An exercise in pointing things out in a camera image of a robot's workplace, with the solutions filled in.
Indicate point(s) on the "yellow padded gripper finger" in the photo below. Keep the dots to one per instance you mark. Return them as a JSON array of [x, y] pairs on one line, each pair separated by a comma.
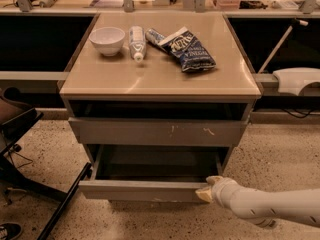
[[211, 180], [204, 194]]

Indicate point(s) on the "white bowl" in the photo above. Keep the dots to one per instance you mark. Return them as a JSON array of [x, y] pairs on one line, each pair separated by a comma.
[[108, 41]]

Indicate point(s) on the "clear plastic water bottle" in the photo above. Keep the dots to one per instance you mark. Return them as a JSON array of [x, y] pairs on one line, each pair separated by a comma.
[[137, 43]]

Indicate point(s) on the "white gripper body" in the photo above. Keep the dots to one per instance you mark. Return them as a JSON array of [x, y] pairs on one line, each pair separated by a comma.
[[221, 190]]

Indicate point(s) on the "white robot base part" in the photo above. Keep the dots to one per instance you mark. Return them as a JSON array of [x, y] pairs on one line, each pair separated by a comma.
[[294, 80]]

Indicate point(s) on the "blue vinegar chip bag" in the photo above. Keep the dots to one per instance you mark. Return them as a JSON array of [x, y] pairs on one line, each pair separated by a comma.
[[185, 47]]

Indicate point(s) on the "grey drawer cabinet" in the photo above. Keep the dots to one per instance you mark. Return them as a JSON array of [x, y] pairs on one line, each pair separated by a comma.
[[156, 88]]

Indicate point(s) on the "black sneaker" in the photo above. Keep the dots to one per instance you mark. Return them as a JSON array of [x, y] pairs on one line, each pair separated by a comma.
[[10, 231]]

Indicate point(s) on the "grey top drawer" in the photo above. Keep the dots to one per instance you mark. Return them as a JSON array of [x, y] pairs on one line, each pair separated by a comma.
[[159, 132]]

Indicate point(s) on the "grey drawer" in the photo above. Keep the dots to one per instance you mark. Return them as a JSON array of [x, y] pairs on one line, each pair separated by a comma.
[[152, 173], [159, 132]]

